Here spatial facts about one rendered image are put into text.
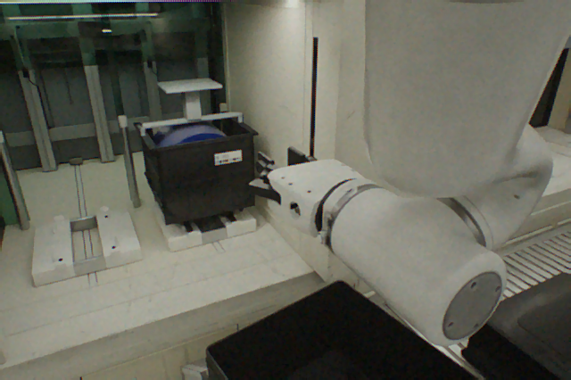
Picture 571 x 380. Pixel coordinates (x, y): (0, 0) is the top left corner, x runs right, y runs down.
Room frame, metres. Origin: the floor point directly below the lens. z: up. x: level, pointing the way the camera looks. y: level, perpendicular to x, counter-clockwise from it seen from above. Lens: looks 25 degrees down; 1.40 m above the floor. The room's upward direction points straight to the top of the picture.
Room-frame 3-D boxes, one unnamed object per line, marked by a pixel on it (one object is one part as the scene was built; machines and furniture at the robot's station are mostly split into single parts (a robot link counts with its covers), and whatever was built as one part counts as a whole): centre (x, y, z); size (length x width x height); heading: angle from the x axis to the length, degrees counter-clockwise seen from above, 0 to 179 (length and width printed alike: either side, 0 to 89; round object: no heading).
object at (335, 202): (0.37, -0.08, 1.19); 0.09 x 0.03 x 0.08; 117
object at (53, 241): (0.79, 0.44, 0.89); 0.22 x 0.21 x 0.04; 26
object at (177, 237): (0.91, 0.20, 0.89); 0.22 x 0.21 x 0.04; 26
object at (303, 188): (0.43, -0.05, 1.19); 0.11 x 0.10 x 0.07; 27
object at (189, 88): (0.91, 0.20, 1.06); 0.24 x 0.20 x 0.32; 116
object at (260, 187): (0.44, 0.00, 1.19); 0.08 x 0.06 x 0.01; 87
